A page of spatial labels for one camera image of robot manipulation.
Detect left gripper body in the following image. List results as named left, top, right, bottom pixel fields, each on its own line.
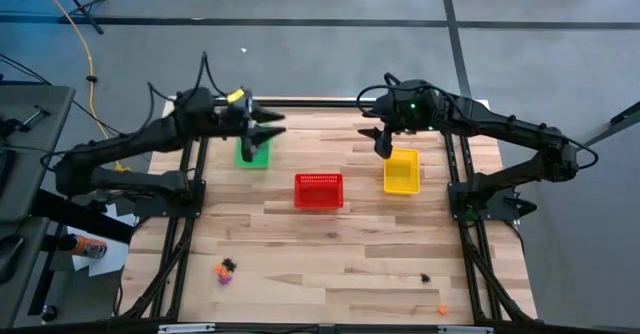
left=219, top=89, right=259, bottom=163

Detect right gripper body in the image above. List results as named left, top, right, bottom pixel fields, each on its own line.
left=372, top=79, right=451, bottom=160

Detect green plastic basket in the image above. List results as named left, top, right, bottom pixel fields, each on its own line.
left=233, top=136, right=274, bottom=170

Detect red plastic basket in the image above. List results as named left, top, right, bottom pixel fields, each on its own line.
left=293, top=172, right=345, bottom=211

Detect yellow plastic basket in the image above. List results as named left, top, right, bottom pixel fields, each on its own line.
left=382, top=146, right=421, bottom=196

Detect white paper sheets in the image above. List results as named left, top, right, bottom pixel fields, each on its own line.
left=67, top=202, right=139, bottom=278

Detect black tripod legs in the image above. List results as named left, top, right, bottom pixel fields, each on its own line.
left=49, top=0, right=109, bottom=35

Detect orange bottle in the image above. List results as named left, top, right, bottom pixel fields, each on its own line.
left=58, top=233, right=109, bottom=260

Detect black metal tool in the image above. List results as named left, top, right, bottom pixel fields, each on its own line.
left=0, top=104, right=51, bottom=138

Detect gray desk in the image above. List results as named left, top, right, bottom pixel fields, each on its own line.
left=0, top=84, right=76, bottom=328

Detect black stand leg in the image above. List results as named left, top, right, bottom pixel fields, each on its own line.
left=584, top=101, right=640, bottom=148

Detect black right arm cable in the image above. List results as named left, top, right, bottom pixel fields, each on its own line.
left=355, top=72, right=401, bottom=119

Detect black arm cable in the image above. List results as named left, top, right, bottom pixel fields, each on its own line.
left=355, top=72, right=401, bottom=119
left=147, top=51, right=229, bottom=125

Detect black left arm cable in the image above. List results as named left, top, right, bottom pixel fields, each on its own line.
left=147, top=51, right=229, bottom=125

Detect yellow hanging cable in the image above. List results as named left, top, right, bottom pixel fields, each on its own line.
left=32, top=0, right=111, bottom=140

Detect silver metal bracket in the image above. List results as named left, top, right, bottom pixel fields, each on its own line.
left=157, top=323, right=216, bottom=334
left=438, top=325, right=494, bottom=334

